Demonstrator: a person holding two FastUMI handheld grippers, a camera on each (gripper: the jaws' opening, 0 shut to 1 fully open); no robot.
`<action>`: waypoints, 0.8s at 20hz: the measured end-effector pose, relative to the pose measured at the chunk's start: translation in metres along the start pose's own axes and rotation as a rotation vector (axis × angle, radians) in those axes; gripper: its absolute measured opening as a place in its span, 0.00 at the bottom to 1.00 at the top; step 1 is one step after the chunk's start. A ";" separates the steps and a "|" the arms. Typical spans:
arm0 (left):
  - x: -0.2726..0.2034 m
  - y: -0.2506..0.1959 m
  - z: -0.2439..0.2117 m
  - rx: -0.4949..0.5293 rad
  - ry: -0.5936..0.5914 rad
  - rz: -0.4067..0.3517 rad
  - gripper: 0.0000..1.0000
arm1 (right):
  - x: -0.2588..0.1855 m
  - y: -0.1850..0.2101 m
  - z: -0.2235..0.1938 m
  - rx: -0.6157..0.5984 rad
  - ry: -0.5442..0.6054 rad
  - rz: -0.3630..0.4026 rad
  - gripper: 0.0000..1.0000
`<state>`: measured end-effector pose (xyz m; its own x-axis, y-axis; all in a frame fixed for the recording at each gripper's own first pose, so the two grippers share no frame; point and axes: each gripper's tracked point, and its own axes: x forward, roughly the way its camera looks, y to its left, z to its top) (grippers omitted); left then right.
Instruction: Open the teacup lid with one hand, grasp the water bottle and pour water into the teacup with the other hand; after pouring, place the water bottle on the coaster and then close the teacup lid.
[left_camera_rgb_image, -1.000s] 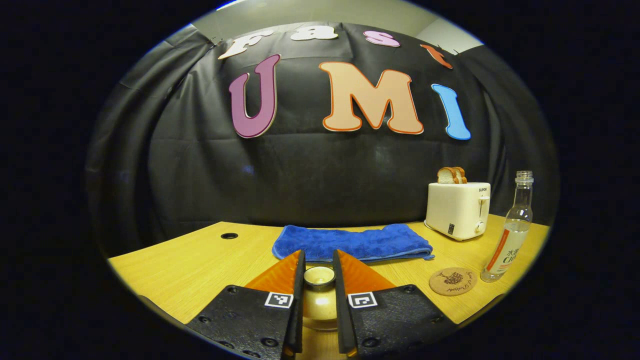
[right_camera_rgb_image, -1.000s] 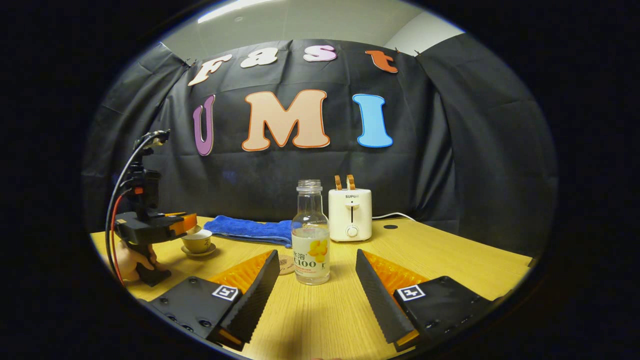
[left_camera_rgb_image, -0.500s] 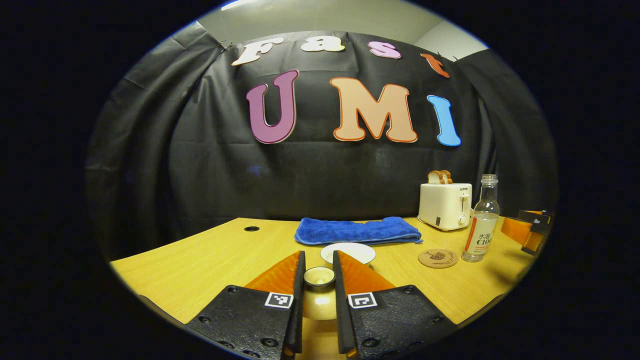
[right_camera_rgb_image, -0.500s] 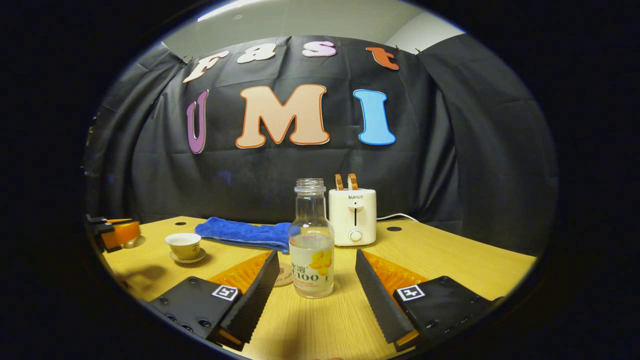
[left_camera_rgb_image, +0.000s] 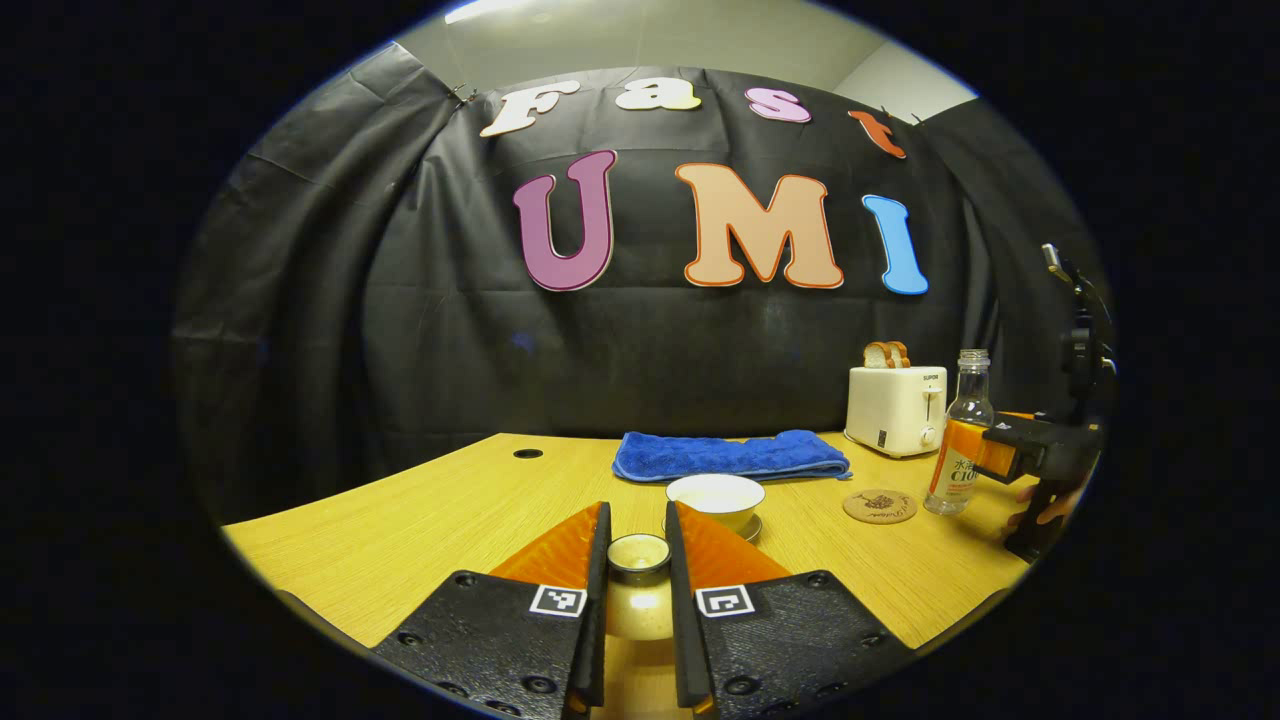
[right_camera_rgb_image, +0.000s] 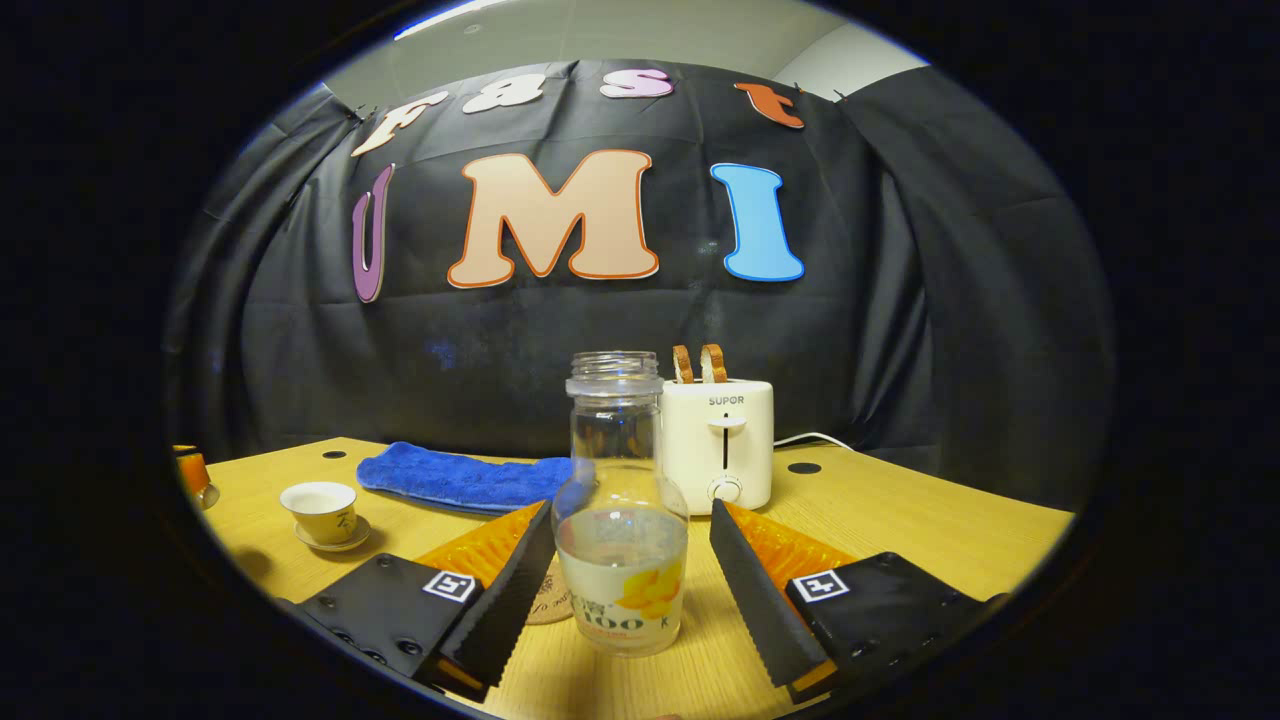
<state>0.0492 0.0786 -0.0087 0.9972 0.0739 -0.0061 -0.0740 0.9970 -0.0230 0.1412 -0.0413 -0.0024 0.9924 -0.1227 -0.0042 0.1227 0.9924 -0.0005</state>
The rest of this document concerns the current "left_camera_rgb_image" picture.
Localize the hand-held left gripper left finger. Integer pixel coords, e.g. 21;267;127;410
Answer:
370;500;614;720

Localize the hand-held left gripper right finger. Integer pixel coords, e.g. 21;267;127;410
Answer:
664;500;916;720

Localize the beige teacup lid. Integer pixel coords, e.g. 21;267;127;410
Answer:
603;533;675;643

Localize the clear glass water bottle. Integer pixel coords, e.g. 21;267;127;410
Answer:
923;349;996;517

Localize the beige ceramic teacup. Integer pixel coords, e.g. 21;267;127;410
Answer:
666;473;767;534

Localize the round cork coaster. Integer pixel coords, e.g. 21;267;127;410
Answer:
842;487;919;525

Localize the white toaster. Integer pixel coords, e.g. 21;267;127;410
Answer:
845;365;948;460

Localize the blue folded towel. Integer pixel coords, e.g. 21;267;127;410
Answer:
612;429;853;485

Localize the black backdrop cloth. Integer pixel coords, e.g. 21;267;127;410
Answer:
170;42;1111;521

